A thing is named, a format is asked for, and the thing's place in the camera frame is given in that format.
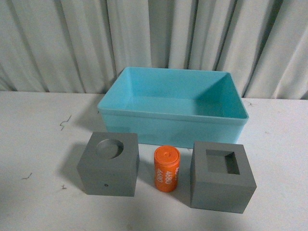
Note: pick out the gray cube with round hole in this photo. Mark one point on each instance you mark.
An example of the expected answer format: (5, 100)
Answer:
(109, 164)

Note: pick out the gray cube with square hole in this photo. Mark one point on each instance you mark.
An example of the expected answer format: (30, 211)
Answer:
(221, 178)

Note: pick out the light blue plastic box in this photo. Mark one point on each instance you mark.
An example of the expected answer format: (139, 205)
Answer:
(174, 107)

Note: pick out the orange cylinder labelled 4680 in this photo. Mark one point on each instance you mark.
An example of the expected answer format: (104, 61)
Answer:
(167, 166)

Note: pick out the white pleated curtain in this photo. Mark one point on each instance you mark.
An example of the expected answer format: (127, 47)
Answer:
(82, 46)

